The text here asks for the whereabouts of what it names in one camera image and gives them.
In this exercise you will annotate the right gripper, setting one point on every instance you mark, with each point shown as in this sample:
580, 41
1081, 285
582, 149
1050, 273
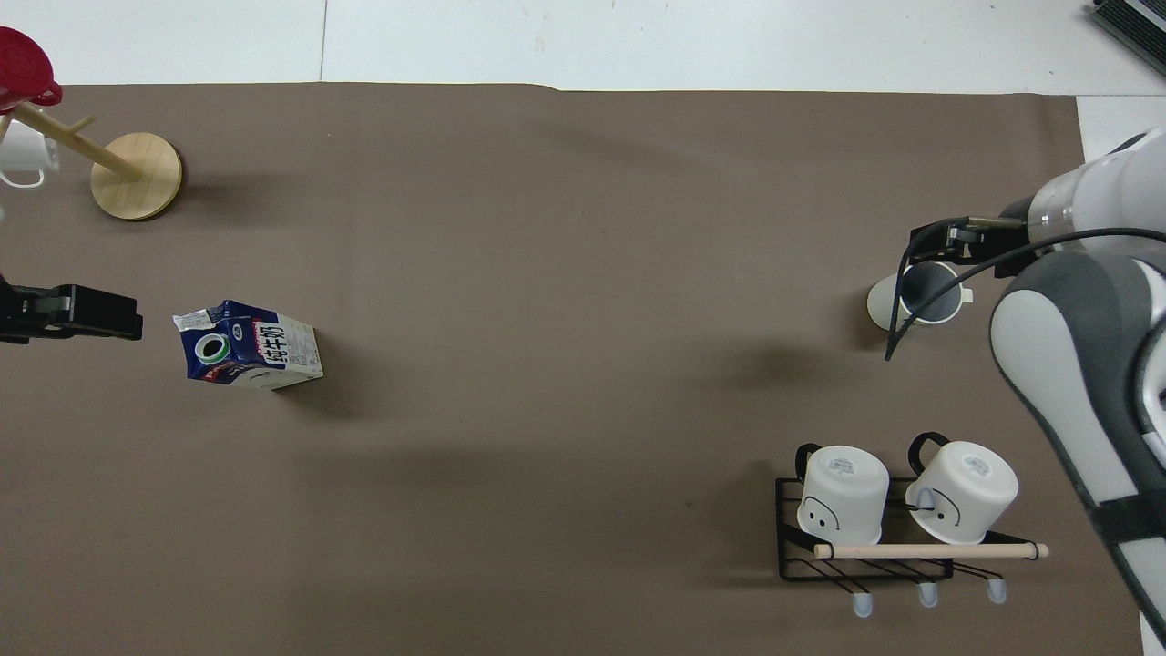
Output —
1002, 239

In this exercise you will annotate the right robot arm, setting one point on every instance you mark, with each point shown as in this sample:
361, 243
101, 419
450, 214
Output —
1048, 346

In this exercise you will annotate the plain white cup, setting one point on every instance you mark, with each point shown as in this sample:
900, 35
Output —
880, 305

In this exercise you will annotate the white cup with face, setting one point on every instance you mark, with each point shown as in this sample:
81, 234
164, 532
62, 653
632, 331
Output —
966, 492
843, 497

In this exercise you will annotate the blue milk carton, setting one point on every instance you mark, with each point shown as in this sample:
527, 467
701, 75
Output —
264, 351

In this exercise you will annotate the red cup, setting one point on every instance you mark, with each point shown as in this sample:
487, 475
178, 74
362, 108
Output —
23, 64

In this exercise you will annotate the wooden rod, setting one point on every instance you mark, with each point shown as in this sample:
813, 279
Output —
929, 550

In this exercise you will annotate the wooden mug tree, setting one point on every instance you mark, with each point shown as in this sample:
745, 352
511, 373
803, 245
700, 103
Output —
137, 178

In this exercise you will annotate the small white mug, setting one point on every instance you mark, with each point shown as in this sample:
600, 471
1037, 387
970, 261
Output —
23, 150

